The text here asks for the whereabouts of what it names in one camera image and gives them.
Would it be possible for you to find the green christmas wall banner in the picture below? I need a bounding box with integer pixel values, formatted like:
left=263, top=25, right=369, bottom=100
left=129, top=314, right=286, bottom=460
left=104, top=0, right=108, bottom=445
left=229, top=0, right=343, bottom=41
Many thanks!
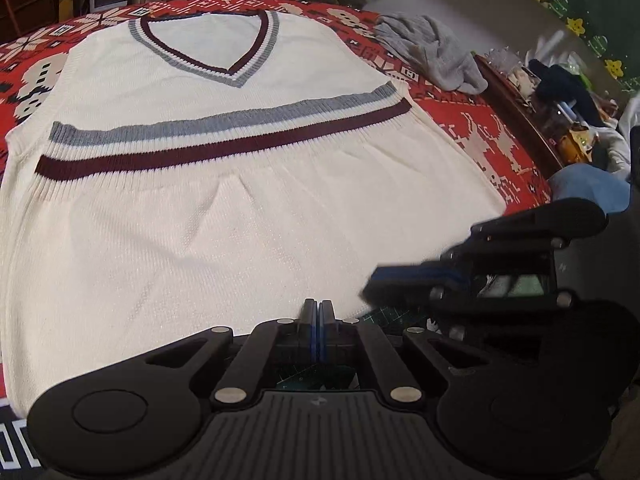
left=479, top=0, right=640, bottom=97

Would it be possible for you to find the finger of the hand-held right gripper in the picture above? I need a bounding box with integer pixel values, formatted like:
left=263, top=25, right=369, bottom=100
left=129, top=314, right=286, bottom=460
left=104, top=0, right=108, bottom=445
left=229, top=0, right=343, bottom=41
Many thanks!
left=361, top=280, right=577, bottom=347
left=372, top=198, right=609, bottom=287

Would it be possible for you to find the brown wooden cabinet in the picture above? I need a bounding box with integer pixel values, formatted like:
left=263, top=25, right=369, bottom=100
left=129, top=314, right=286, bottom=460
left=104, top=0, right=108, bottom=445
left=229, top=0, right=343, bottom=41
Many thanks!
left=0, top=0, right=67, bottom=42

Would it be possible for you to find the person's blue jeans leg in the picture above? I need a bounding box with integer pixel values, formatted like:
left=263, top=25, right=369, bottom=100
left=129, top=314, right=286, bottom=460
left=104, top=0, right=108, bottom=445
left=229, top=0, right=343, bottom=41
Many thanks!
left=549, top=162, right=632, bottom=215

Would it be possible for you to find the white knit sweater vest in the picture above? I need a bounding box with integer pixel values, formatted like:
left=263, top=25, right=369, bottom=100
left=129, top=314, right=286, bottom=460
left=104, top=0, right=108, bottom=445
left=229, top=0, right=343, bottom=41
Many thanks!
left=0, top=10, right=510, bottom=418

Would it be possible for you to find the grey cloth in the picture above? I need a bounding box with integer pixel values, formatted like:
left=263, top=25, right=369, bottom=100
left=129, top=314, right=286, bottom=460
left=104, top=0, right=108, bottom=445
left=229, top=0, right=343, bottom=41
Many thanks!
left=374, top=14, right=489, bottom=96

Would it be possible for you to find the box of mixed clothes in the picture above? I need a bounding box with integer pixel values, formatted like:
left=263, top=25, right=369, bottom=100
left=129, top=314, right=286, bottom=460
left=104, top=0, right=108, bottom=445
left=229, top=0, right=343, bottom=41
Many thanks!
left=474, top=54, right=567, bottom=180

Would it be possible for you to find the red patterned blanket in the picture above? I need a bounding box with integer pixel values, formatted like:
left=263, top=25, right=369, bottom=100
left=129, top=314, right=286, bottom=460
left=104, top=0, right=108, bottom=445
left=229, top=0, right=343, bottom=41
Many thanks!
left=0, top=0, right=555, bottom=480

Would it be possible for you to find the dark navy cloth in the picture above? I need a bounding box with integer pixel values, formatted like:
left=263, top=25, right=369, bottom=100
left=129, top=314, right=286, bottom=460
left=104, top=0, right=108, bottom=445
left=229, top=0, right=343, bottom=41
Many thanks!
left=527, top=59, right=617, bottom=127

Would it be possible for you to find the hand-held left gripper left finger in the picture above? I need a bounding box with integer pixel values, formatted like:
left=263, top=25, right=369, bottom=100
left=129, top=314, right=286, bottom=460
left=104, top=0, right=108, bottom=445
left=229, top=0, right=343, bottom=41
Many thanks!
left=144, top=299, right=318, bottom=407

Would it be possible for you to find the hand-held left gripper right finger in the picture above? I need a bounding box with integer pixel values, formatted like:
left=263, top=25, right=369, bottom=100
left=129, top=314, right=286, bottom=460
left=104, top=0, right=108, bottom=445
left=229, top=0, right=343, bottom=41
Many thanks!
left=317, top=299, right=497, bottom=406

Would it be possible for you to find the green cutting mat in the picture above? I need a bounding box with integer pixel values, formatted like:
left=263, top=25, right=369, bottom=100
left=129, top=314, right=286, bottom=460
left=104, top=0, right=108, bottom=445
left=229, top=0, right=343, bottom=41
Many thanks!
left=230, top=304, right=441, bottom=392

